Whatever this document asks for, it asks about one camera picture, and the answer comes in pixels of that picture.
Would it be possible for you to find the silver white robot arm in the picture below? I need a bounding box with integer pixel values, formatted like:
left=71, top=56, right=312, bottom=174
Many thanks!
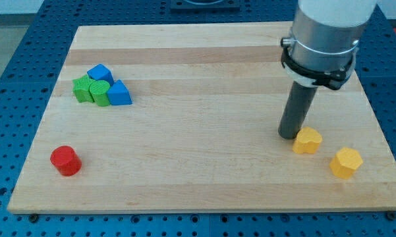
left=280, top=0, right=377, bottom=90

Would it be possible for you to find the yellow heart block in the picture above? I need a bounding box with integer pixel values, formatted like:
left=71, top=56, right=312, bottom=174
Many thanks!
left=292, top=127, right=323, bottom=154

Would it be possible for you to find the green star block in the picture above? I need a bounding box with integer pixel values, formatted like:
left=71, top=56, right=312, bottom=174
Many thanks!
left=72, top=74, right=95, bottom=103

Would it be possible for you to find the wooden board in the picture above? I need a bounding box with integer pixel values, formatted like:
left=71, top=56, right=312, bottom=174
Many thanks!
left=8, top=22, right=396, bottom=214

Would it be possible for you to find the blue triangle block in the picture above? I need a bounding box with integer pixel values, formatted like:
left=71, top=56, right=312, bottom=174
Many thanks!
left=107, top=80, right=132, bottom=105

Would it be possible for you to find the green cylinder block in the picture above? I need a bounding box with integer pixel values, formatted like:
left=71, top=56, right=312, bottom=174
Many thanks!
left=90, top=80, right=111, bottom=107

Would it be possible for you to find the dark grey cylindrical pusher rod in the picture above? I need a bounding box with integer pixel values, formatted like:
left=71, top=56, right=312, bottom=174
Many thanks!
left=278, top=82, right=317, bottom=140

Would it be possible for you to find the blue cube block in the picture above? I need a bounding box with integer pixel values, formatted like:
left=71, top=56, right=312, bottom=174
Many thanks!
left=87, top=64, right=114, bottom=86

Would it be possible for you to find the red cylinder block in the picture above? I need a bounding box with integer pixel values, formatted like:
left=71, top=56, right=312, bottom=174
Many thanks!
left=50, top=145, right=82, bottom=176

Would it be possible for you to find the yellow hexagon block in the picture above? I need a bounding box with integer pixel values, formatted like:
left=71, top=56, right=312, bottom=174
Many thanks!
left=329, top=147, right=364, bottom=179

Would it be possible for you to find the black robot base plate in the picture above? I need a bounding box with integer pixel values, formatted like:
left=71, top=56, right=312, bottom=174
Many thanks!
left=169, top=0, right=240, bottom=11

